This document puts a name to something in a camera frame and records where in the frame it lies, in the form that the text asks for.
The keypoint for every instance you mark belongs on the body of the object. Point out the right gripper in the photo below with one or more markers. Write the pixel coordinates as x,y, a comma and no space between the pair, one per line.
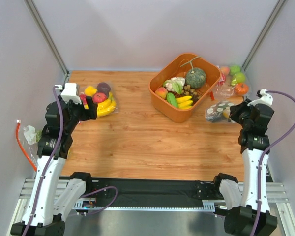
236,114

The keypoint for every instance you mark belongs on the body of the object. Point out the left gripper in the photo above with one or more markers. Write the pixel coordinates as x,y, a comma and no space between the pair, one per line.
90,108

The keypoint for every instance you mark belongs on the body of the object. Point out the polka dot zip bag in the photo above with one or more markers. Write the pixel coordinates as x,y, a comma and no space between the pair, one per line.
219,112

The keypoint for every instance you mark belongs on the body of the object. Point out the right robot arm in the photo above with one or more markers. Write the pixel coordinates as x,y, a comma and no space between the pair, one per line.
248,211

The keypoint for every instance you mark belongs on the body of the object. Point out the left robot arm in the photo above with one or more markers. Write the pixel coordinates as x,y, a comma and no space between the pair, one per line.
46,216

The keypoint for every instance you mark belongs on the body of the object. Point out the fake red pepper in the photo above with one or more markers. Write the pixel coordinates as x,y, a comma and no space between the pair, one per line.
84,101

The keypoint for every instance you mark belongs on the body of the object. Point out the fake red apple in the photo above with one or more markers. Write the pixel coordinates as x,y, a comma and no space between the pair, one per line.
99,97

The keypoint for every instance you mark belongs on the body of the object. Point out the fake small orange pumpkin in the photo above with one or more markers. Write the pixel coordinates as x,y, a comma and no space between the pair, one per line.
241,89

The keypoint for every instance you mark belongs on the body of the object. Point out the fake yellow pepper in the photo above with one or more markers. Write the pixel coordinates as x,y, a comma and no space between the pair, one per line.
90,91

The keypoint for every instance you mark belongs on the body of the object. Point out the fake banana bunch in bag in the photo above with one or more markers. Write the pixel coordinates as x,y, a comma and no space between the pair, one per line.
107,107

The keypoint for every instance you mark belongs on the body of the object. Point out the zip bag with pumpkin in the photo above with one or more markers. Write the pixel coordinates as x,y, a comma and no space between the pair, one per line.
224,87

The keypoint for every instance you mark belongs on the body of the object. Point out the zip bag with bananas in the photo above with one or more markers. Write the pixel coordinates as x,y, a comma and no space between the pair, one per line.
81,91

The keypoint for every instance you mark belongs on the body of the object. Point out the fake purple plum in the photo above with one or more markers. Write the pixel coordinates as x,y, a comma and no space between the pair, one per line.
103,87

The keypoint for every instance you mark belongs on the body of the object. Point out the fake green apple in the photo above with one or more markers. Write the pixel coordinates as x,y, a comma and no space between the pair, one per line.
238,78

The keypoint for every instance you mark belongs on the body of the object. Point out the fake green bumpy fruit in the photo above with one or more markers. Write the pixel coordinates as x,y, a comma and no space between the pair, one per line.
235,69

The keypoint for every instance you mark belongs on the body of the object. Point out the fake pink peach back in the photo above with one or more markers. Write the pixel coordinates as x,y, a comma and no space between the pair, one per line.
225,70

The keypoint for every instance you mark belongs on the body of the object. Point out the zip bag at left edge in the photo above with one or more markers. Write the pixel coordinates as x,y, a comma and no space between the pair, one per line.
27,138

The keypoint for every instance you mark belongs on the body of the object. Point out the fake green pumpkin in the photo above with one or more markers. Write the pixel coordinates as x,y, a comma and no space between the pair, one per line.
195,77

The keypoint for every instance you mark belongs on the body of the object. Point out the fake banana bunch in basin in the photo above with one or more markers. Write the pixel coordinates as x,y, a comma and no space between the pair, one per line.
184,102

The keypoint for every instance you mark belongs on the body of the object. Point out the fake longan cluster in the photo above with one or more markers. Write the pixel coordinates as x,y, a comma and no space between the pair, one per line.
188,91

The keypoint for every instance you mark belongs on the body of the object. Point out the fake cauliflower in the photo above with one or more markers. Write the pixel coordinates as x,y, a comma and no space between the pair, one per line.
175,84

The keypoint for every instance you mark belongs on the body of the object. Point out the fake green cucumber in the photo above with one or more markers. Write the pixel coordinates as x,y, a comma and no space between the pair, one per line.
172,100

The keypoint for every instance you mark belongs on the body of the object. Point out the fake peach in basin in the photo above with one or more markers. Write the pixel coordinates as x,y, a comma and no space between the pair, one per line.
161,92

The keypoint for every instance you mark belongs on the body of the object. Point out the orange plastic basin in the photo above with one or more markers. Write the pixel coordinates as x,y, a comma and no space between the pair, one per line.
178,68

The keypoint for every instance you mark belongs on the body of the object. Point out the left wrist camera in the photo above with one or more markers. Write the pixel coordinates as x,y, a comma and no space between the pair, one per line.
69,92

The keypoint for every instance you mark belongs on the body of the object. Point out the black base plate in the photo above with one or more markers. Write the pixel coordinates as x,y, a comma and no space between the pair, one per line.
152,193

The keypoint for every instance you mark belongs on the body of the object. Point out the aluminium rail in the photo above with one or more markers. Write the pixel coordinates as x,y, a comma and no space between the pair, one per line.
88,204

